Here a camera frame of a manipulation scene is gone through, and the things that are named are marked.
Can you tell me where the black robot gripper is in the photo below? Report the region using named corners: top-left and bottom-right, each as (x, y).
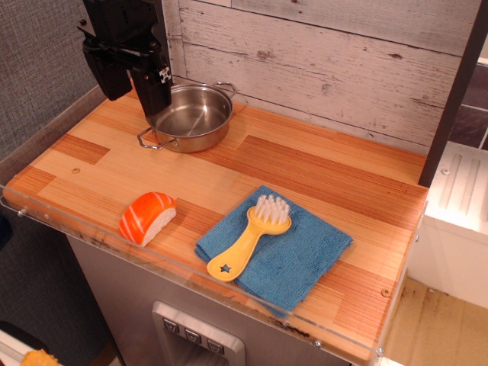
top-left (79, 1), bottom-right (172, 117)

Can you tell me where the orange salmon sushi toy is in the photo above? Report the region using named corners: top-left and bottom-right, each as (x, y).
top-left (118, 191), bottom-right (177, 247)

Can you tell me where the stainless steel pot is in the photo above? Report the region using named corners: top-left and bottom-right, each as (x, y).
top-left (137, 82), bottom-right (237, 153)

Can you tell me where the yellow scrub brush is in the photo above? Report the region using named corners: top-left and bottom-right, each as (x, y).
top-left (207, 194), bottom-right (292, 282)

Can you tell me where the clear acrylic edge guard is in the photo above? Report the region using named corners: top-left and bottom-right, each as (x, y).
top-left (4, 176), bottom-right (428, 365)

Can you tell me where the blue folded cloth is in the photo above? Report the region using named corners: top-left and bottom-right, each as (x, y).
top-left (195, 185), bottom-right (353, 318)

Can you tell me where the silver dispenser panel with buttons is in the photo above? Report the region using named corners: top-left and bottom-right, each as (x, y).
top-left (152, 301), bottom-right (246, 365)

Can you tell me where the yellow object at bottom corner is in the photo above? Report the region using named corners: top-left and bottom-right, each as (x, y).
top-left (20, 349), bottom-right (59, 366)

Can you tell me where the dark vertical post right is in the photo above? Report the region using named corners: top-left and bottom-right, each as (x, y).
top-left (418, 0), bottom-right (487, 188)

